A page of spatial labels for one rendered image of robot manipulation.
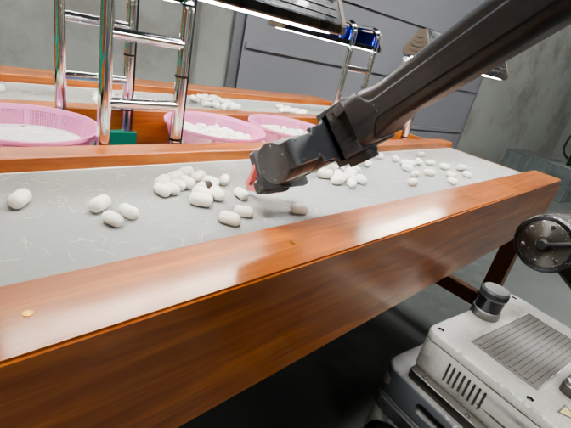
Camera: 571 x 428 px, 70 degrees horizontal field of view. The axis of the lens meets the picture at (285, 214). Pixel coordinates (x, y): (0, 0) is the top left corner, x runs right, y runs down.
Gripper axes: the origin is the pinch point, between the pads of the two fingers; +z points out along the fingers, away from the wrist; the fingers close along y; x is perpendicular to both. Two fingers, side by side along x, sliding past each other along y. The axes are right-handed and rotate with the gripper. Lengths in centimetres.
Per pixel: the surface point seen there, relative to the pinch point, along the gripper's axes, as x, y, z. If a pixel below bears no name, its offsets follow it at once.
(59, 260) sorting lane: 7.5, 33.8, -5.2
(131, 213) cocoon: 2.5, 23.0, -1.3
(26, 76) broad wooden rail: -56, 14, 65
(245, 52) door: -125, -137, 129
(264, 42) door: -130, -150, 122
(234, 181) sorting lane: -2.8, -2.3, 6.8
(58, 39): -42, 17, 27
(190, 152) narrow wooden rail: -11.6, 1.4, 13.5
